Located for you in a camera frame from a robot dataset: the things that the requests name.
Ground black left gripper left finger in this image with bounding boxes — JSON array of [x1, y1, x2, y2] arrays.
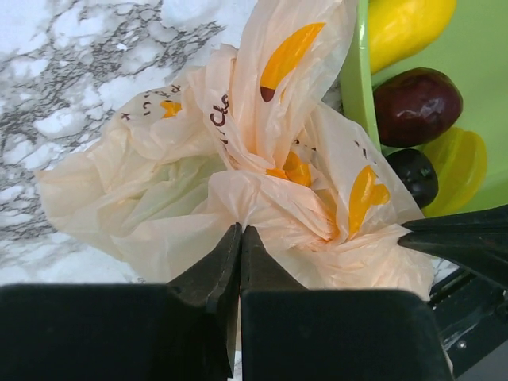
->
[[1, 225, 241, 380]]

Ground banana print plastic bag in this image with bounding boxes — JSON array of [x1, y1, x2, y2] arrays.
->
[[37, 1, 434, 299]]

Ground yellow fake starfruit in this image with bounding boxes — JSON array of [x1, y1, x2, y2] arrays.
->
[[422, 126, 487, 217]]

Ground yellow fake mango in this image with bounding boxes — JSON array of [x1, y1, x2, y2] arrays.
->
[[368, 0, 457, 75]]

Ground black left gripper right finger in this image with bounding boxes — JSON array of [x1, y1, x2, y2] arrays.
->
[[241, 226, 452, 380]]

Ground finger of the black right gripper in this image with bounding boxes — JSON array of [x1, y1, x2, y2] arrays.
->
[[398, 232, 507, 290], [402, 206, 507, 237]]

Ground dark red fake apple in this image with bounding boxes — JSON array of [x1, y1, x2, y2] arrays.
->
[[373, 67, 464, 148]]

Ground green plastic tray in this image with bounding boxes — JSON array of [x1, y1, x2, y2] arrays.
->
[[341, 1, 507, 214]]

